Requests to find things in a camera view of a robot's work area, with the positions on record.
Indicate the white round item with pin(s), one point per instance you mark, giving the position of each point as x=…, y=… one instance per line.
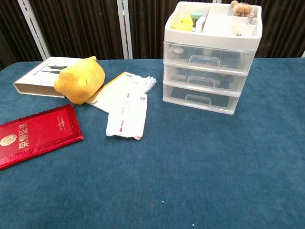
x=177, y=50

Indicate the empty clear drawer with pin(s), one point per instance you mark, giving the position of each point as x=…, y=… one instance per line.
x=221, y=102

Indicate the slanted white frame post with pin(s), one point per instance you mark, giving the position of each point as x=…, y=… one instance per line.
x=33, y=26

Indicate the red certificate folder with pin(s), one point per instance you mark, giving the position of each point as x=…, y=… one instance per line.
x=38, y=136

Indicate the clear drawer with round item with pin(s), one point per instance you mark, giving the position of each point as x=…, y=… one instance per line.
x=228, y=59

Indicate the clear drawer with dark item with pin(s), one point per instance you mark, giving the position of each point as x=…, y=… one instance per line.
x=174, y=78

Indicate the white printed envelope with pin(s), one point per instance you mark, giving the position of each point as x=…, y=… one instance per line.
x=129, y=119

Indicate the white hardcover book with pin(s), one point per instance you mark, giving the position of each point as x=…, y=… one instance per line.
x=35, y=78

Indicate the teal green stamp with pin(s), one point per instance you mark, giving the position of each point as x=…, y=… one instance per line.
x=196, y=17

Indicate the upright white frame post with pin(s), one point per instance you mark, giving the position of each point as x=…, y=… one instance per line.
x=125, y=28

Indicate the paper stack with yellow edge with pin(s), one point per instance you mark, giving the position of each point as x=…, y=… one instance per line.
x=119, y=88

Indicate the dark pleated curtain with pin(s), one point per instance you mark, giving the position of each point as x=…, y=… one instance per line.
x=83, y=26

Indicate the blue velvet tablecloth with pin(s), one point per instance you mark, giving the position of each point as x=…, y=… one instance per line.
x=190, y=167

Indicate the yellow rubber duck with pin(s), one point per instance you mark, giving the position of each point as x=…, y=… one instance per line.
x=182, y=23

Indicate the yellow plush toy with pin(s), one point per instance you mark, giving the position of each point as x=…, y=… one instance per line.
x=78, y=80

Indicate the white plastic drawer organizer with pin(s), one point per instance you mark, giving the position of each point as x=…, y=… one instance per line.
x=209, y=40

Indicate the small brown teddy bear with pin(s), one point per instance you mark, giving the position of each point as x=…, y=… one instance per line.
x=241, y=9

